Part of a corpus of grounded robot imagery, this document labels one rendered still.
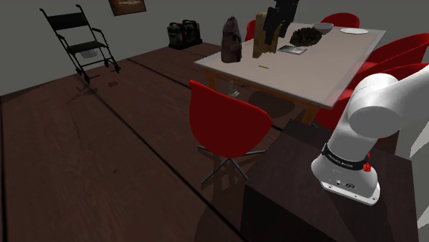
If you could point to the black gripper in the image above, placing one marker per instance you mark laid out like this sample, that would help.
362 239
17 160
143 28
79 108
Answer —
285 9

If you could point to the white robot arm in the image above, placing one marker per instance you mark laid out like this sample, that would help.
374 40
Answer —
357 144

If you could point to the tan wooden block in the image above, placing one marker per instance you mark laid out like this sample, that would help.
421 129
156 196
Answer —
260 40

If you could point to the grey flat book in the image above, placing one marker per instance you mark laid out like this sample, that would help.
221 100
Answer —
292 50

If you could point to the dark rough round lump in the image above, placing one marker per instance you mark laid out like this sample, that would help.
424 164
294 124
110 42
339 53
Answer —
305 37

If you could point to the small yellow pencil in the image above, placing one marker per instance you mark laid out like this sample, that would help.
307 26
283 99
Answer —
263 67

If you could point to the grey bowl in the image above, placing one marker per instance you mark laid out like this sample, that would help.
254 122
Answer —
323 27

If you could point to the dark brown rock-shaped figure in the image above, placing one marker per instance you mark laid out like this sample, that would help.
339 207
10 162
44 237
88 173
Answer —
231 42

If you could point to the wooden table with pale top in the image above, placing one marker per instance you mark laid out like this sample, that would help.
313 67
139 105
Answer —
301 75

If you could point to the white plate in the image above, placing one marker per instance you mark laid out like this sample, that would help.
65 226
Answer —
354 31

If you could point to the black bag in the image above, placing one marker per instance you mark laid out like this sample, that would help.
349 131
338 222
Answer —
184 33

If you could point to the dark robot stand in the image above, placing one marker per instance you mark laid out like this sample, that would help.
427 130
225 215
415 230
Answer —
295 187

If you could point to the black wheeled folding chair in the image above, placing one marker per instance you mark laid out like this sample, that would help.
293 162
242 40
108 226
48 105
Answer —
72 20

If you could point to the framed wall picture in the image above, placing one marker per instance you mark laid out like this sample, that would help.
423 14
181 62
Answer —
127 6

